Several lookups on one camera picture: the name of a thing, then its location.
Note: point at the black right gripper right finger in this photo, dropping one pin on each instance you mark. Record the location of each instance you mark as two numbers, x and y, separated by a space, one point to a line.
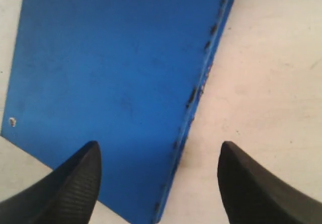
252 194

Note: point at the blue folder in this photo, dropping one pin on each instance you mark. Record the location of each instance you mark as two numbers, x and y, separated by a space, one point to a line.
126 73

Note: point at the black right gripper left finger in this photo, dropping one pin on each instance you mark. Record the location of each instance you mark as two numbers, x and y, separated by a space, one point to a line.
66 195

